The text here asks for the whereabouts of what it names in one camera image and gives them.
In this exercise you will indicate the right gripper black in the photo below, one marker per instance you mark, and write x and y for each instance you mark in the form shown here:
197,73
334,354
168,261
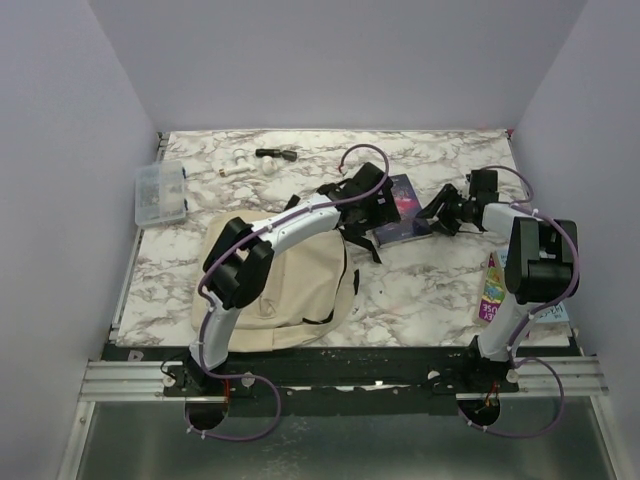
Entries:
443,196

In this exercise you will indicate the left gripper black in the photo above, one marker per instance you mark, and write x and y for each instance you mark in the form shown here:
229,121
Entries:
384,213

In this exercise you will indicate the dark purple book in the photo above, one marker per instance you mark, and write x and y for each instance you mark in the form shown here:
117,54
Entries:
409,227

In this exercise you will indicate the beige student backpack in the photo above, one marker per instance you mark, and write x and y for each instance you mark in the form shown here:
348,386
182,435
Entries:
310,291

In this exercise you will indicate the Treehouse book blue cover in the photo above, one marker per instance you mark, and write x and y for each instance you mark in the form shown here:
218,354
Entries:
552,315

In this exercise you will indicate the Treehouse book purple cover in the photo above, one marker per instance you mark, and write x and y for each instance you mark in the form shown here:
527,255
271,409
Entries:
492,289

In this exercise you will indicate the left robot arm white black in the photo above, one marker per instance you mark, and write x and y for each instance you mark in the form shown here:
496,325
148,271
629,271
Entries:
237,267

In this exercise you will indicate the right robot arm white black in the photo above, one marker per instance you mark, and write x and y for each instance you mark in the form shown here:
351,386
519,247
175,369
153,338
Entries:
542,267

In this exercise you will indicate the black cylindrical tool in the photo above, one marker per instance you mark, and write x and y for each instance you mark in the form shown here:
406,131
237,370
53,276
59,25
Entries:
287,155

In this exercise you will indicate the small white round cap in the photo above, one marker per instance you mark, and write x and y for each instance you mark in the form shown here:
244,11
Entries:
269,166

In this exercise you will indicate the white plastic pipe fitting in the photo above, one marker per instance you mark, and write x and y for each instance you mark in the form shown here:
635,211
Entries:
240,164

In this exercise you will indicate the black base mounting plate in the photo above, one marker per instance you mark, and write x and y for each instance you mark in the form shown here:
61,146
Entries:
321,381

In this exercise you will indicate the clear plastic organizer box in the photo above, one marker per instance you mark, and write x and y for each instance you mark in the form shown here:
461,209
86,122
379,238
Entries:
160,194

